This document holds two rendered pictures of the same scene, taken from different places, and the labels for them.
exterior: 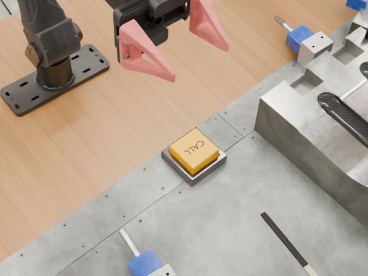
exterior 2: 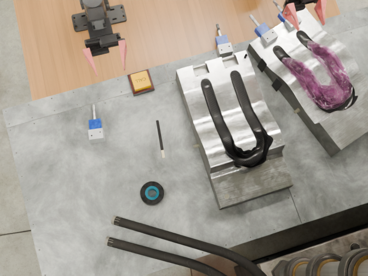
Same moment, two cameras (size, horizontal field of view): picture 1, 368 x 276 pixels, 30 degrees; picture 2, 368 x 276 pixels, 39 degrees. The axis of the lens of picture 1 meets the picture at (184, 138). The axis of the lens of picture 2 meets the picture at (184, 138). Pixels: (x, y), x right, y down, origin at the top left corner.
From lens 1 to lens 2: 89 cm
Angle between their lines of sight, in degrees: 22
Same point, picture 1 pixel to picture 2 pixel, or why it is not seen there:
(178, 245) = (115, 120)
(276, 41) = (213, 36)
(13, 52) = not seen: outside the picture
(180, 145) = (134, 76)
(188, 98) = (154, 51)
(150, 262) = (96, 124)
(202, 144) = (144, 80)
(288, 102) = (187, 77)
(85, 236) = (80, 100)
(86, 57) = (117, 11)
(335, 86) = (213, 78)
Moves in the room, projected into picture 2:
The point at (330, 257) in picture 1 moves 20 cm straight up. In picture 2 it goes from (174, 150) to (175, 136)
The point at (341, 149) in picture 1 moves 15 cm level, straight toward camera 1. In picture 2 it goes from (197, 109) to (164, 137)
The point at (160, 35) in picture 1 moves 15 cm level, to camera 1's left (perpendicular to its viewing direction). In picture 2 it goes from (105, 51) to (59, 29)
